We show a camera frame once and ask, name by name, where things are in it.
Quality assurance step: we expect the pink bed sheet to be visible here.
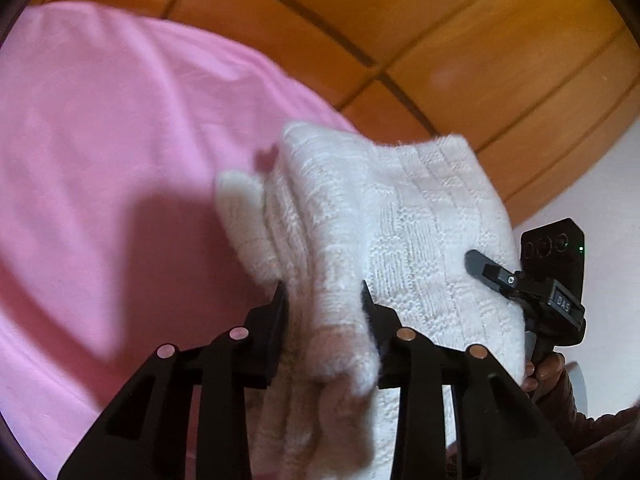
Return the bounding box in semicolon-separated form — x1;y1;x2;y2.
1;1;348;479

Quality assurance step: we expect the white knitted sweater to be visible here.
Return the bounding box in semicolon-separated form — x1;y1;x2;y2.
215;122;525;479

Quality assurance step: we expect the person's right hand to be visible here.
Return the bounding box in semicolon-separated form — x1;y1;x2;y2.
521;352;565;396

